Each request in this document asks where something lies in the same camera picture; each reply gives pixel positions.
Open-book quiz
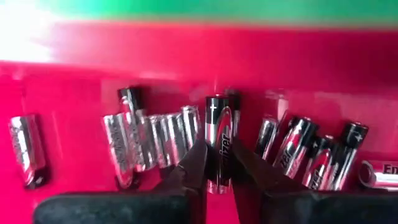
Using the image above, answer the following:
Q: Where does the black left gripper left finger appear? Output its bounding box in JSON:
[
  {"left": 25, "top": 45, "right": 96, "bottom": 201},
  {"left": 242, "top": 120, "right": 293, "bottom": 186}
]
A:
[{"left": 154, "top": 141, "right": 208, "bottom": 224}]

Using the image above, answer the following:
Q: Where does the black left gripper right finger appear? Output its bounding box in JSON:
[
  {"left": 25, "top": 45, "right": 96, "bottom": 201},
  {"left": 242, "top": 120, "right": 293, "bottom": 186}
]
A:
[{"left": 231, "top": 139, "right": 312, "bottom": 224}]

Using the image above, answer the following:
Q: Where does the red plastic bin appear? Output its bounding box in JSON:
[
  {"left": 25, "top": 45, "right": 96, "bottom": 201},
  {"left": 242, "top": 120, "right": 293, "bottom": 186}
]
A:
[{"left": 0, "top": 14, "right": 398, "bottom": 224}]

